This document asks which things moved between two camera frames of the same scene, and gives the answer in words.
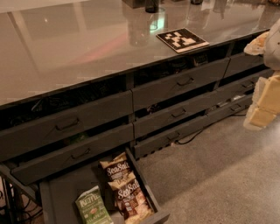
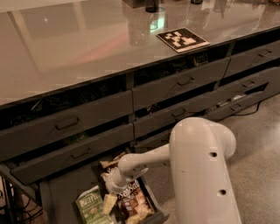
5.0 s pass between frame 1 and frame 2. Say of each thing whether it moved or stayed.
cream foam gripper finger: moved
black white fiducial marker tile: stayed
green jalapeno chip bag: stayed
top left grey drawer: stayed
